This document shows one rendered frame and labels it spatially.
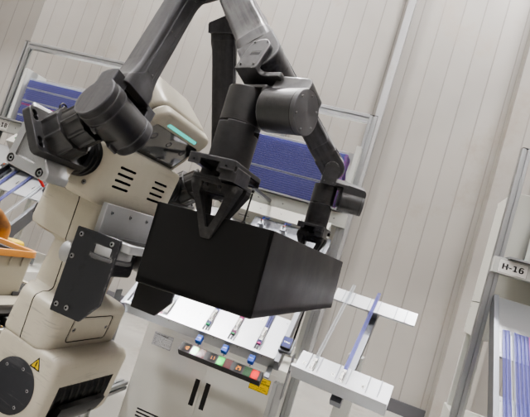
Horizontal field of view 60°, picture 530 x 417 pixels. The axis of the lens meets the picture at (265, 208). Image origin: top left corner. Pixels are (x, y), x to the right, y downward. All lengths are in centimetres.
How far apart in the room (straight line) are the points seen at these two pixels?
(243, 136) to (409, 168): 434
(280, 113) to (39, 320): 63
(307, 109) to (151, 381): 193
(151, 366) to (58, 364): 140
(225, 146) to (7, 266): 79
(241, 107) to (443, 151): 442
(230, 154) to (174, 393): 182
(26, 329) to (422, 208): 421
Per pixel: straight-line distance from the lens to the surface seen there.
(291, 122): 56
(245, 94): 61
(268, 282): 60
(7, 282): 128
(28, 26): 571
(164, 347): 231
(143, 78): 83
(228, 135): 60
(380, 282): 475
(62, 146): 83
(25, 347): 101
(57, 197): 103
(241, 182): 58
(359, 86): 519
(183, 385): 229
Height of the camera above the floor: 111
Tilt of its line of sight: 5 degrees up
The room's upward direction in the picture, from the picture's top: 17 degrees clockwise
